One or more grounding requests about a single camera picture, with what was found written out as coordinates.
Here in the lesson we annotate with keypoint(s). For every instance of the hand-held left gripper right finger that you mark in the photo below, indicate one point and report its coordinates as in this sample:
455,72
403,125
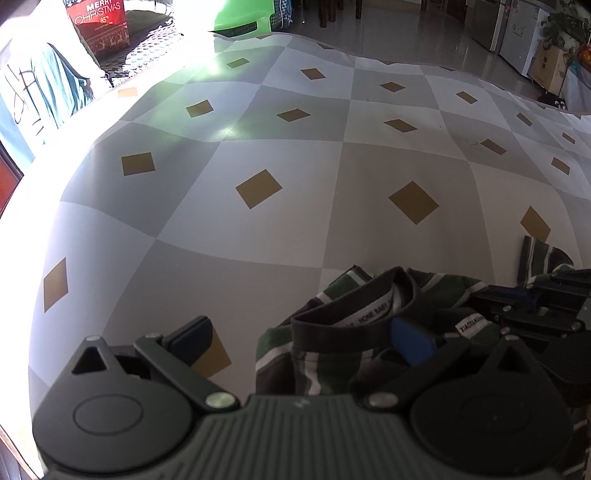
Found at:
408,340

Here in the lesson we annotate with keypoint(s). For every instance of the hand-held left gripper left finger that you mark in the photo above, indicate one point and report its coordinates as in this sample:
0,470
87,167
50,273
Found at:
194,340

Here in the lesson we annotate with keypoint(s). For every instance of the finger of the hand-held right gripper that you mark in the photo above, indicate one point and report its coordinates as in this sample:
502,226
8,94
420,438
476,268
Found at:
512,293

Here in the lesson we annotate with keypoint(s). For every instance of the green brown striped t-shirt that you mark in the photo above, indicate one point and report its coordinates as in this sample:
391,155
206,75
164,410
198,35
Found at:
332,332

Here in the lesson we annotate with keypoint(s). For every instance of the black slippers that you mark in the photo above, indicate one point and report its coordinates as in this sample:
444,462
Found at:
554,101

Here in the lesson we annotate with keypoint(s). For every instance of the cardboard box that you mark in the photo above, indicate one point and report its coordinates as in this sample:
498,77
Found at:
547,67

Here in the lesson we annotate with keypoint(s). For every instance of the red wooden cabinet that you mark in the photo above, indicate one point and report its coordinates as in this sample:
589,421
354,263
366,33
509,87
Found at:
9,177

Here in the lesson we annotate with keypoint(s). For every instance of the white freezer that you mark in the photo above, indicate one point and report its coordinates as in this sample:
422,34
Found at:
519,39

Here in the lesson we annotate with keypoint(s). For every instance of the silver fridge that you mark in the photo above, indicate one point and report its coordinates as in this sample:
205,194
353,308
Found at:
487,23

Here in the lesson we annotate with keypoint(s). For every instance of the potted plant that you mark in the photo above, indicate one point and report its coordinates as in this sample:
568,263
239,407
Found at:
565,25

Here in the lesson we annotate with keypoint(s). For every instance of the white teal cloth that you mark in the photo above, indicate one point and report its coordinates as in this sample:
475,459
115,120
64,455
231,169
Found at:
41,92

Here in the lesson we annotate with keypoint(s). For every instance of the green plastic stool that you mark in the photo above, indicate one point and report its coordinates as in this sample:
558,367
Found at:
244,16

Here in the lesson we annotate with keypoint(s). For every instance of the red printed gift bag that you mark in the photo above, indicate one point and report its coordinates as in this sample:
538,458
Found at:
99,25

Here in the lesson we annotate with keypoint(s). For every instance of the wooden dining chair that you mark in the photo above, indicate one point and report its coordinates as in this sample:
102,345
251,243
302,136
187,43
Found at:
337,7

